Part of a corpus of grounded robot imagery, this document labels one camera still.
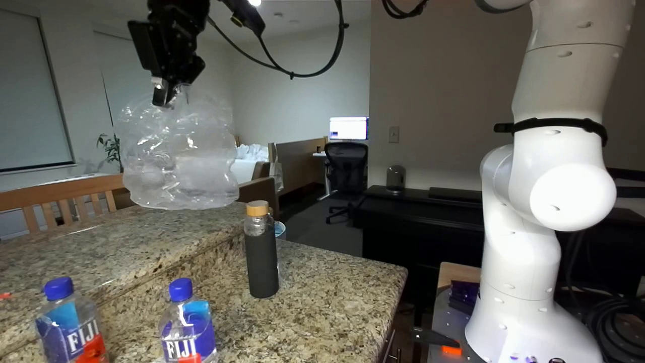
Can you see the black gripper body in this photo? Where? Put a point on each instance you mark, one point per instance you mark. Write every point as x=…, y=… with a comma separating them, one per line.
x=167, y=40

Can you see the clear plastic bag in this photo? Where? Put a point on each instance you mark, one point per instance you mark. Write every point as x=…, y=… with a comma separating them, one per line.
x=177, y=161

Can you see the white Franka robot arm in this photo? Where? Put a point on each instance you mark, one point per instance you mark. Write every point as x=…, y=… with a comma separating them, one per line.
x=524, y=282

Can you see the dark bottle with wooden cap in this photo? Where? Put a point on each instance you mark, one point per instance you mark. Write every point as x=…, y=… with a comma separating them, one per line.
x=263, y=263

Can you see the Fiji water bottle blue cap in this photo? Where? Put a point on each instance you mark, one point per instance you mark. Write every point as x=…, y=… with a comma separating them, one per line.
x=67, y=335
x=187, y=335

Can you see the green potted plant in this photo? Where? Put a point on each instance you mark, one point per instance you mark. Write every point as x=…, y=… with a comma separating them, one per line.
x=108, y=143

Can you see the round ceiling light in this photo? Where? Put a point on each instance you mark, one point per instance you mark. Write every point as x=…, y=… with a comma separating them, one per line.
x=254, y=2

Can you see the bed with white bedding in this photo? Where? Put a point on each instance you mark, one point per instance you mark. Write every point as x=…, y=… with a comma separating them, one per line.
x=249, y=158

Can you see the large grey window blind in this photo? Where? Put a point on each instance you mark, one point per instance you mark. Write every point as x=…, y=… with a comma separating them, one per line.
x=32, y=93

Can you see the dark wooden bed footboard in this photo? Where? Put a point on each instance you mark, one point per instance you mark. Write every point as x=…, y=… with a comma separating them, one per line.
x=259, y=192

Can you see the wooden slatted chair back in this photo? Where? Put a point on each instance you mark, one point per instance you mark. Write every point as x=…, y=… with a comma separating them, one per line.
x=67, y=189

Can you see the wooden desk panel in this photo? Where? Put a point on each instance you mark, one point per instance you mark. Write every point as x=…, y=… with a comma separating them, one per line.
x=298, y=163

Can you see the small blue cup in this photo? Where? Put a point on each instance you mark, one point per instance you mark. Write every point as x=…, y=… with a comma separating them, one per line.
x=280, y=231

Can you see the lit computer monitor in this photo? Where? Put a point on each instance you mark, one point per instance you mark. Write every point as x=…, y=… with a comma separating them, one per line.
x=348, y=127

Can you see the black office chair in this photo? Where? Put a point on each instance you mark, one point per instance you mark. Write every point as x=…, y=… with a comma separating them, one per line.
x=344, y=163

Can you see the small grey device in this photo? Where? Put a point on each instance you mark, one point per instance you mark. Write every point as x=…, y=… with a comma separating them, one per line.
x=395, y=176

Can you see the black low cabinet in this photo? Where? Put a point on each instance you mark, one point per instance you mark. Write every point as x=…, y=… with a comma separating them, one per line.
x=415, y=228

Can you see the light wooden board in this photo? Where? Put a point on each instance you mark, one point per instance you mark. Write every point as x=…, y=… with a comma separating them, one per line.
x=456, y=273

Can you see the small orange object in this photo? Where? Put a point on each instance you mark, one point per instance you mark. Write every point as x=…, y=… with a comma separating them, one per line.
x=451, y=350

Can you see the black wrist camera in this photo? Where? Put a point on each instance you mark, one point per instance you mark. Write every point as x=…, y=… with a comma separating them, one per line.
x=243, y=15

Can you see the white wall outlet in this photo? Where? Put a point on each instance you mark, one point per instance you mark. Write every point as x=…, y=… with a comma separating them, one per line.
x=393, y=133

